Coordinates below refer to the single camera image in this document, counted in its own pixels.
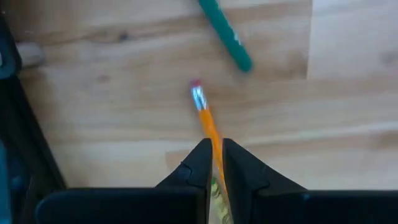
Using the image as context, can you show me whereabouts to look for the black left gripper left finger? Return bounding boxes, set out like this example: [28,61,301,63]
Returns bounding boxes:
[34,138,214,224]

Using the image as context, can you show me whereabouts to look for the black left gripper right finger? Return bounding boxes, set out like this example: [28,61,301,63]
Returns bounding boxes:
[221,138,398,224]

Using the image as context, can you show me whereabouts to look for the camouflage pattern pencil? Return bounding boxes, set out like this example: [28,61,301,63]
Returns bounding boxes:
[210,176,233,224]

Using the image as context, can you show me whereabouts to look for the orange pencil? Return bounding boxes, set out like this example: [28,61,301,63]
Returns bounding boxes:
[188,78,233,224]

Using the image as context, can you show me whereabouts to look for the green marker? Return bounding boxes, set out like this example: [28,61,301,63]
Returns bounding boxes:
[197,0,254,74]

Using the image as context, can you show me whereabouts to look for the black aluminium table frame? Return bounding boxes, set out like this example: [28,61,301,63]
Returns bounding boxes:
[0,12,68,224]

